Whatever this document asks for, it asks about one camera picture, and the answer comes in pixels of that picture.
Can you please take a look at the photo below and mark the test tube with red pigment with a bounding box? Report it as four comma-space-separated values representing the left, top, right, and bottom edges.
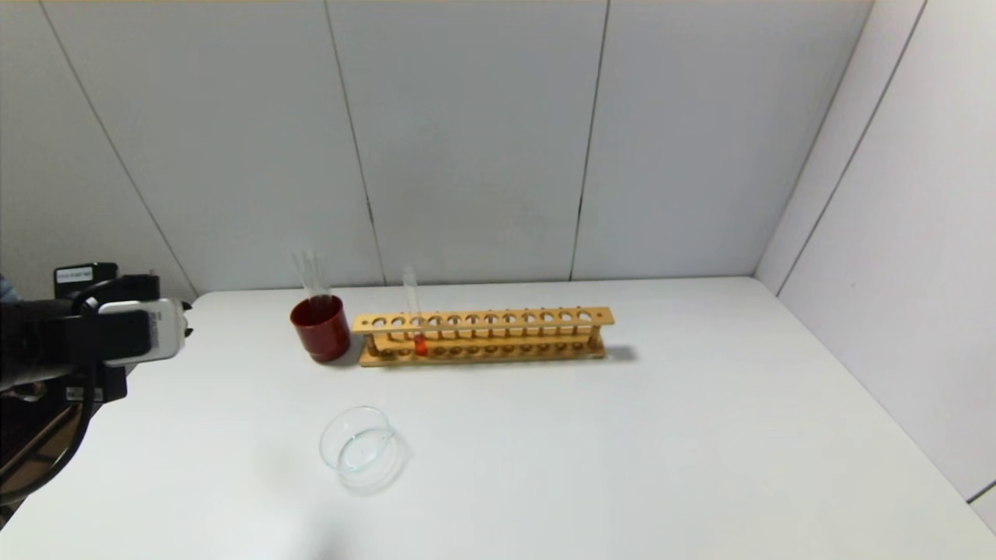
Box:
402, 268, 430, 359

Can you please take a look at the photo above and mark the wooden test tube rack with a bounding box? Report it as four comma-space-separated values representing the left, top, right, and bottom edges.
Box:
352, 306, 615, 368

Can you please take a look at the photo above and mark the dark red cup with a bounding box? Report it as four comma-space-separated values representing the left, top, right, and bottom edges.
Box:
290, 295, 352, 364

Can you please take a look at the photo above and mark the clear glass beaker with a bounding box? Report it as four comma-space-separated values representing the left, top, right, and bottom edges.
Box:
319, 405, 409, 492

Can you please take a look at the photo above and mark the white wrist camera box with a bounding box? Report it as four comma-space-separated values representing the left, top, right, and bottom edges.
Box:
97, 299, 193, 366

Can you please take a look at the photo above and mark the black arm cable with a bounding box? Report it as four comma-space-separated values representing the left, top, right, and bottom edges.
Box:
0, 372, 99, 506

